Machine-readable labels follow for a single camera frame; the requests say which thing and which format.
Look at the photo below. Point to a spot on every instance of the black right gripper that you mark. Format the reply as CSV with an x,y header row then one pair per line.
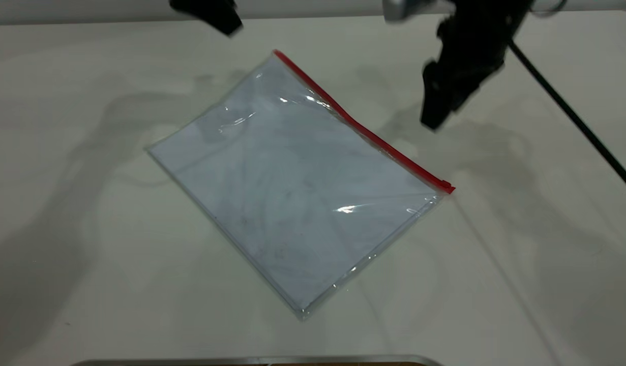
x,y
480,35

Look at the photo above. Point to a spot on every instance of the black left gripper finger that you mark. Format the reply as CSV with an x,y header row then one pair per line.
x,y
211,12

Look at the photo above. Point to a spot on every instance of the red zipper slider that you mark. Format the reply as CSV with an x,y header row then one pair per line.
x,y
446,185

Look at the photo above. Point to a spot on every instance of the transparent zip bag red strip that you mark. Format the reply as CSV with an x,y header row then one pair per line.
x,y
297,188

